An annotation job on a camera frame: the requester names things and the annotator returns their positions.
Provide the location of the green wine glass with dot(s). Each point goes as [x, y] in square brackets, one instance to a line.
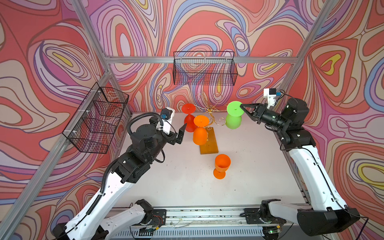
[234, 117]

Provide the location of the black wire basket left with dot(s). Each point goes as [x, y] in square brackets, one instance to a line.
[99, 121]

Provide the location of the black wire basket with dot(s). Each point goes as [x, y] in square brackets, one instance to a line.
[99, 121]
[204, 68]

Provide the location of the orange wine glass front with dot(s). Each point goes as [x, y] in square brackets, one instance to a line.
[200, 135]

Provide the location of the black wire basket back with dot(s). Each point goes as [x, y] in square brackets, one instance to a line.
[204, 68]

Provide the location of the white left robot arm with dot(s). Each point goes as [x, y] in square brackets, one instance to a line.
[149, 133]

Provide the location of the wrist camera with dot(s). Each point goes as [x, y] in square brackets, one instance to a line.
[167, 115]
[272, 96]

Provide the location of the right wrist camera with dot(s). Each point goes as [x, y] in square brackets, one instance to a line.
[272, 96]

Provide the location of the orange wine glass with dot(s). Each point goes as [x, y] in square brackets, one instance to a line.
[222, 164]
[200, 135]

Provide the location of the orange wine glass back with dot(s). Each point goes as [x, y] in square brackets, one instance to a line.
[222, 164]

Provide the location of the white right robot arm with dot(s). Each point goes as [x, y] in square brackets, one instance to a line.
[328, 212]

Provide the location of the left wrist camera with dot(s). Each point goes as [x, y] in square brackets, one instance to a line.
[167, 115]

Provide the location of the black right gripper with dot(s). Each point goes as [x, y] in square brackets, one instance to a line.
[257, 114]

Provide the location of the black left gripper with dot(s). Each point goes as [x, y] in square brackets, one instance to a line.
[172, 139]

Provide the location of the metal base rail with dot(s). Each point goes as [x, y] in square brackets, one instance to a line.
[195, 223]

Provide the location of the red wine glass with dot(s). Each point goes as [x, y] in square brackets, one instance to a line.
[189, 119]

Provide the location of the gold wire glass rack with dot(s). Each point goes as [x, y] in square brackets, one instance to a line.
[211, 146]

